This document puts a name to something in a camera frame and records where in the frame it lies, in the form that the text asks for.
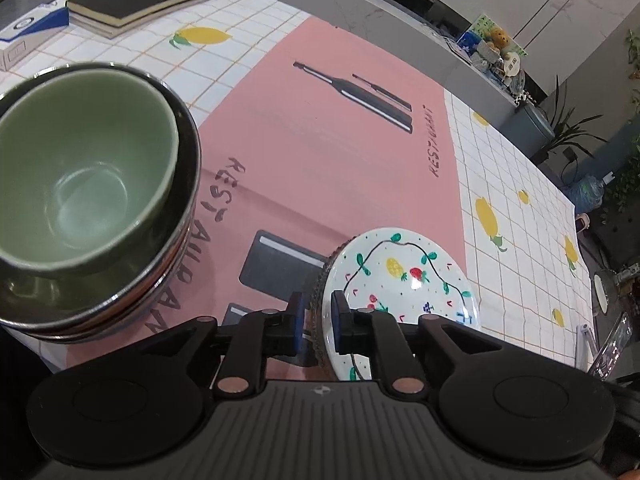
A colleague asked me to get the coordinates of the grey trash can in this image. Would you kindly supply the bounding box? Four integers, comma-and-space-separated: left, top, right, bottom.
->
510, 102, 556, 158

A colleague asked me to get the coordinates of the green ceramic bowl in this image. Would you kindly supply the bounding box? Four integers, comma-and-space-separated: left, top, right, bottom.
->
0, 67, 181, 278

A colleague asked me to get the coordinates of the potted green plant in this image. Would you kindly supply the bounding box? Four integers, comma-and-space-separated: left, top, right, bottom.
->
542, 75, 607, 161

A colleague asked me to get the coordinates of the blue water bottle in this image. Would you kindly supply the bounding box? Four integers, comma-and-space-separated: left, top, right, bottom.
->
570, 175, 608, 211

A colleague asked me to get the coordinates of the metal bowl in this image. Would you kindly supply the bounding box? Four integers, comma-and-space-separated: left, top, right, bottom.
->
0, 61, 203, 345

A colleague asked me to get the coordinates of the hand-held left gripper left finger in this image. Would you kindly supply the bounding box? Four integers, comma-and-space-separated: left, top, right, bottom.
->
142, 292, 308, 395

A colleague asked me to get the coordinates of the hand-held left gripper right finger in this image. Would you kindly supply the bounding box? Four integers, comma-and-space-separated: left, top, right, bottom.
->
331, 290, 501, 395

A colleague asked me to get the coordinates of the beige book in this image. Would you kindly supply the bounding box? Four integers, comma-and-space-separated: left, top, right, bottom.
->
70, 0, 211, 40

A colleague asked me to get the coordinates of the blue printed box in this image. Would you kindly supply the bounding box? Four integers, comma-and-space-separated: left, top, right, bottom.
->
457, 30, 482, 56

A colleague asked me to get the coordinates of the white and blue box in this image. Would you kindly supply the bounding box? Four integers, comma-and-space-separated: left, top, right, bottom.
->
0, 7, 71, 72

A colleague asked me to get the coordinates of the white painted fruit plate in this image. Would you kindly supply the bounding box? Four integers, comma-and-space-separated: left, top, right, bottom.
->
320, 227, 482, 382

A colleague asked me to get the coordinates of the yellow plush toy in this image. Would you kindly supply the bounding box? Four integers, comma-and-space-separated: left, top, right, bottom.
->
487, 27, 513, 52

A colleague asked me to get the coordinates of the pink printed placemat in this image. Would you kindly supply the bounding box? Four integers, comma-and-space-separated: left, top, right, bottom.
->
65, 15, 473, 371

